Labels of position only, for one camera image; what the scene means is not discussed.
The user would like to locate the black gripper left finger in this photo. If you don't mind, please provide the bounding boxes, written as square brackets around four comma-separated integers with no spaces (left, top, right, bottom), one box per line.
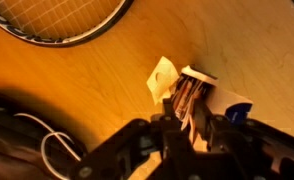
[68,95,192,180]

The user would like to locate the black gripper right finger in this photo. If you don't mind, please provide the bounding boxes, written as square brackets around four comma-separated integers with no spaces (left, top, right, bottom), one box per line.
[190,99,294,180]

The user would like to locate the white tennis racket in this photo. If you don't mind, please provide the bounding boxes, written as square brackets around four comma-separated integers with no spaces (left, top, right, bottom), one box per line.
[0,0,135,48]

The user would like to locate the white pink strip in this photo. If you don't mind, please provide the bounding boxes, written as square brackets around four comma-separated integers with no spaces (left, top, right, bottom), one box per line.
[172,75,195,115]
[180,99,199,146]

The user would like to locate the white cord loop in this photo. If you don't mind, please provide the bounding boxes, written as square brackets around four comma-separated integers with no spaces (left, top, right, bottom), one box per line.
[12,112,84,180]

